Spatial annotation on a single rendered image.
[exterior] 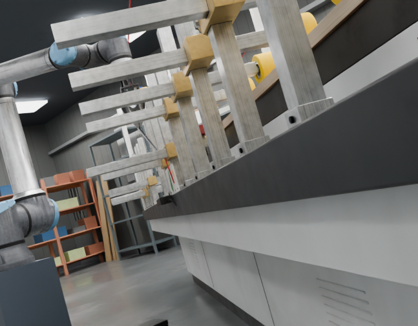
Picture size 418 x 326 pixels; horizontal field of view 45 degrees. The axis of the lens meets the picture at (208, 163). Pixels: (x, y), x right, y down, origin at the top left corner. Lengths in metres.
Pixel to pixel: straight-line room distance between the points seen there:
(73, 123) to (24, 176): 8.97
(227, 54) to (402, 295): 0.52
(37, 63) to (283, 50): 1.53
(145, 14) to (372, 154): 0.49
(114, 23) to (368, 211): 0.47
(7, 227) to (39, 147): 10.00
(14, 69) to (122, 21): 1.35
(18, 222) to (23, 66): 0.62
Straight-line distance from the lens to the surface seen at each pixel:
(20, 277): 2.12
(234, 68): 0.84
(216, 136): 1.06
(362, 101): 0.41
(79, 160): 11.26
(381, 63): 0.83
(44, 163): 12.09
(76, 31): 0.80
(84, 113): 1.27
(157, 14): 0.81
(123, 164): 1.75
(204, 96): 1.08
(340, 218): 0.60
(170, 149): 1.73
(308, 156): 0.53
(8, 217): 2.18
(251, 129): 0.82
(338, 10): 0.90
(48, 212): 2.31
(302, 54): 0.60
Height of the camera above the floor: 0.65
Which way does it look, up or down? 4 degrees up
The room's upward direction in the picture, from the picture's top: 16 degrees counter-clockwise
